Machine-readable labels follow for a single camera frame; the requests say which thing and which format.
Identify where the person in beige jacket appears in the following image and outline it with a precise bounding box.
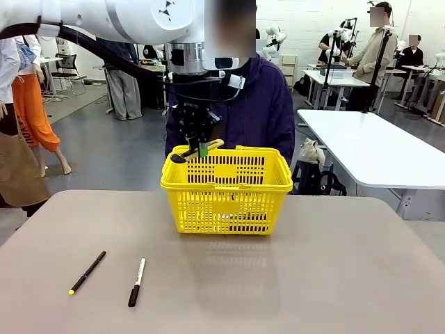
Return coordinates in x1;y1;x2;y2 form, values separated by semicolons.
346;1;399;112

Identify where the man in blue jacket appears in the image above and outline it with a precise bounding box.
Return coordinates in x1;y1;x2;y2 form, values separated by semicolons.
99;38;143;122

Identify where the black stapler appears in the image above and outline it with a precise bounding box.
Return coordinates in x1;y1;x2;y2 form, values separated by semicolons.
229;193;269;224

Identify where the yellow black utility knife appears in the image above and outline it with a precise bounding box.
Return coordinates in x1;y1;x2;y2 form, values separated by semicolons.
170;138;225;164

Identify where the beige cloth bag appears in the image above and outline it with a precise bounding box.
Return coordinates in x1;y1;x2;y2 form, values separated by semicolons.
298;138;327;171

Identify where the white drawer cabinet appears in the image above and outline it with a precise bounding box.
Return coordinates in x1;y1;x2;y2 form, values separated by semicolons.
280;54;299;88

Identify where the large white table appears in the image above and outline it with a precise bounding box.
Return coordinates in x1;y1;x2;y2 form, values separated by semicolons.
297;109;445;191

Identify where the white marker black cap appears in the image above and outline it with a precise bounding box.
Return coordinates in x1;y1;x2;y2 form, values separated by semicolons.
127;257;147;308

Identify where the white background desk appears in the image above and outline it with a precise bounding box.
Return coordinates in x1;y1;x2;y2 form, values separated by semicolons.
302;68;370;111

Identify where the black tripod stand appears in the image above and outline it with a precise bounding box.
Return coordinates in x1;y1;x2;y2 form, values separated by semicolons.
361;26;396;114
321;29;343;111

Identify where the black office chair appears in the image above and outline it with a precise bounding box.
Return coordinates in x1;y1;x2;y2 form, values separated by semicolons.
51;53;88;97

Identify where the dark stool with backpack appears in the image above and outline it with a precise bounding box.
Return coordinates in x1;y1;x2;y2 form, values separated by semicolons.
291;161;348;196

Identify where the black highlighter pen yellow tip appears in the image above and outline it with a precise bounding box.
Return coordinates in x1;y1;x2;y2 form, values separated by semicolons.
68;250;107;296

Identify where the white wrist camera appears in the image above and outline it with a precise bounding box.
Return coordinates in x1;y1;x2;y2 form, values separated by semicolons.
203;57;241;71

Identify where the white background humanoid robot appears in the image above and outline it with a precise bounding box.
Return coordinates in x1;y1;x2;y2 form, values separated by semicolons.
262;26;288;63

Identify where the mannequin in orange pants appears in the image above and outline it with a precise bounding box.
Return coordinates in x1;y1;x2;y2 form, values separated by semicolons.
12;34;72;178

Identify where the black left arm cable bundle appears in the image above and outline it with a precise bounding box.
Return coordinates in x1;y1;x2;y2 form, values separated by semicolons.
0;23;175;84

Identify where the person in purple jacket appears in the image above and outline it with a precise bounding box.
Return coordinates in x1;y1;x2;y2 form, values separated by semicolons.
165;51;296;164

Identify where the standing person in black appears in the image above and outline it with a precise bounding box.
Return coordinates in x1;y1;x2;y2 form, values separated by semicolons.
318;31;343;65

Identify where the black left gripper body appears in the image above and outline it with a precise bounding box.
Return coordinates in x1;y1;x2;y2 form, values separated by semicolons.
172;102;224;141

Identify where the seated person in black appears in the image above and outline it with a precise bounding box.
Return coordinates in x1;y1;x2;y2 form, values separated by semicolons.
396;34;426;70

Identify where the yellow plastic shopping basket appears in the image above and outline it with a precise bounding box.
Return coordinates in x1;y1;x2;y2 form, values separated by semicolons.
160;144;293;236

